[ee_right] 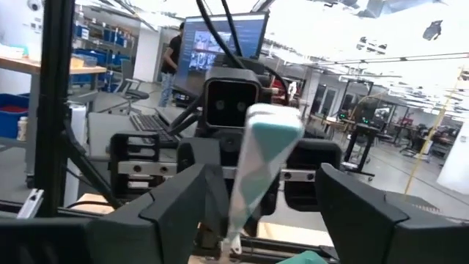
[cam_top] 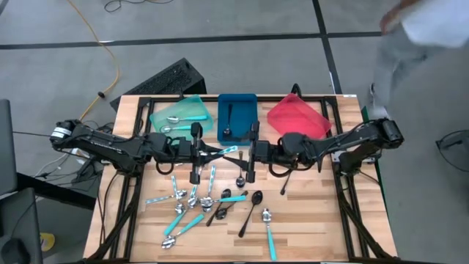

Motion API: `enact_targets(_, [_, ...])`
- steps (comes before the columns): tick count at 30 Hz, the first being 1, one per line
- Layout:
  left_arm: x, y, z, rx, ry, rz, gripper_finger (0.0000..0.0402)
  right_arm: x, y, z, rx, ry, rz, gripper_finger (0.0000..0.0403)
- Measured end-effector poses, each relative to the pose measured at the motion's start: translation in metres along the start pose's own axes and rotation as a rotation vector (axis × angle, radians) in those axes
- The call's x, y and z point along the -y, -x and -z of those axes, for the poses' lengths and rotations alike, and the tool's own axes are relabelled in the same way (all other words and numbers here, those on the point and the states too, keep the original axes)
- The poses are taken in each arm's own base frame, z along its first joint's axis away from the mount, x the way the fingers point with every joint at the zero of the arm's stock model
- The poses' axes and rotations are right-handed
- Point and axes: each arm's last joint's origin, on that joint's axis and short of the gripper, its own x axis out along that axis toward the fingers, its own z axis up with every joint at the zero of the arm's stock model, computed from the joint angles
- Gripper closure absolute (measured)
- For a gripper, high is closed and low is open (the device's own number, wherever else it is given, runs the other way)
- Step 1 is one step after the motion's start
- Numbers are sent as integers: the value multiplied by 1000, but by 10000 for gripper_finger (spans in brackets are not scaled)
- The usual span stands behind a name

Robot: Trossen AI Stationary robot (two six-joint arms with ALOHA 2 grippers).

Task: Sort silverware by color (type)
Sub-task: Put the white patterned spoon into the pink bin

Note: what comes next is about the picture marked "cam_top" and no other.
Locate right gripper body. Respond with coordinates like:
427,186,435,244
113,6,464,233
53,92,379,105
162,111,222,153
248,122,280,183

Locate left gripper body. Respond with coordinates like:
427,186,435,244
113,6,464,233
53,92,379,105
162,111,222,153
174,122,204,186

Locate dark spoon with ornate handle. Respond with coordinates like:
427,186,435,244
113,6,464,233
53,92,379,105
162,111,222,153
235,150,246,189

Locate black spoon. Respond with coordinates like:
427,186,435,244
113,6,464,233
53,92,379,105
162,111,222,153
214,190,249,221
223,103,235,136
204,188,232,227
237,190,264,238

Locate teal-handled silver spoon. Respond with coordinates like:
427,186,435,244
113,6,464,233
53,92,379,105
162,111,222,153
161,213,205,251
261,208,278,262
200,194,248,213
160,124,193,133
163,207,188,237
166,114,209,125

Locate blue plastic bin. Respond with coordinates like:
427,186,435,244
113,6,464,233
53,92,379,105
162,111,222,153
217,93,259,147

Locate translucent pink plastic bin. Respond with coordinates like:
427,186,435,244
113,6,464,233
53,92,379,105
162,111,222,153
266,92,333,140

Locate translucent teal plastic bin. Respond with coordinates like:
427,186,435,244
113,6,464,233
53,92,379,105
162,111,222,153
149,94,215,142

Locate black desk bar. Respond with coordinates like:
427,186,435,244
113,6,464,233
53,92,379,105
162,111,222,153
16,172,97,210

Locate yellow disc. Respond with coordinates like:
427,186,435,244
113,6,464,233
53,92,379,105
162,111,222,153
39,232,56,253

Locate dark gray panel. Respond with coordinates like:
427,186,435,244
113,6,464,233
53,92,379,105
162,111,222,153
0,98,18,196
0,187,44,264

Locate black computer mouse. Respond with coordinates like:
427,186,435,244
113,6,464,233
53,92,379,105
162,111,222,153
0,236,30,264

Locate person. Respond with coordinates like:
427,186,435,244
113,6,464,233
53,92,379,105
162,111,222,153
368,0,469,120

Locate yellow extension cable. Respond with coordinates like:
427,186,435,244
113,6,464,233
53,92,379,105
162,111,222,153
67,0,121,122

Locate thin black floor cable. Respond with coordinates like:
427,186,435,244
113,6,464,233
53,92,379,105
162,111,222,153
103,0,175,13

